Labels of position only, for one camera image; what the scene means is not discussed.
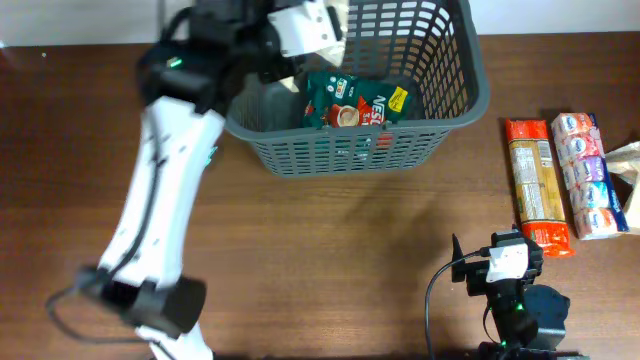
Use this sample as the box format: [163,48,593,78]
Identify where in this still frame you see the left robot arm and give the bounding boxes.
[71,1,341,359]

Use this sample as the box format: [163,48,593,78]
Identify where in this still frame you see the multicolour tissue multipack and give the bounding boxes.
[551,113,630,240]

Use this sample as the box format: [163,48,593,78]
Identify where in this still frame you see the left black cable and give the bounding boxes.
[45,119,176,360]

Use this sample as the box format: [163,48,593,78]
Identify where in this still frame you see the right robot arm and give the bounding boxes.
[451,228,586,360]

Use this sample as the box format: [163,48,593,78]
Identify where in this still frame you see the grey plastic basket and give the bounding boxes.
[225,1,490,177]

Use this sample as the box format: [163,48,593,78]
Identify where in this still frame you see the black cable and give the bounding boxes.
[424,248,492,360]
[45,119,176,360]

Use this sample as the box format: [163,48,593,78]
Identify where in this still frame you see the right black cable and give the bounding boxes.
[424,248,492,360]

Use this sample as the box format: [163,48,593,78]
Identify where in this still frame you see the teal tissue packet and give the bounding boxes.
[203,146,219,170]

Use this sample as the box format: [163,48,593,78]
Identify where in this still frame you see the beige pouch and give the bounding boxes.
[605,141,639,235]
[278,0,350,93]

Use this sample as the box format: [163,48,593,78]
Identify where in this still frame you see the orange spaghetti pack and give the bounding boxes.
[505,119,575,258]

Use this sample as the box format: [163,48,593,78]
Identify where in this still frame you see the green Nescafe coffee bag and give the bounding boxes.
[302,71,412,128]

